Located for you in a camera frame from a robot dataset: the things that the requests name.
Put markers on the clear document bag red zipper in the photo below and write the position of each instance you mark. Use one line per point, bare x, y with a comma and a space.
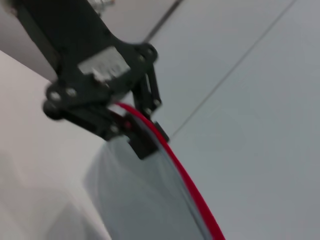
140, 200

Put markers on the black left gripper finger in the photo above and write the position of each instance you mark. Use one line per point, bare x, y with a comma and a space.
143, 146
148, 92

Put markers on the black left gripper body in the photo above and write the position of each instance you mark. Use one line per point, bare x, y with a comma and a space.
82, 50

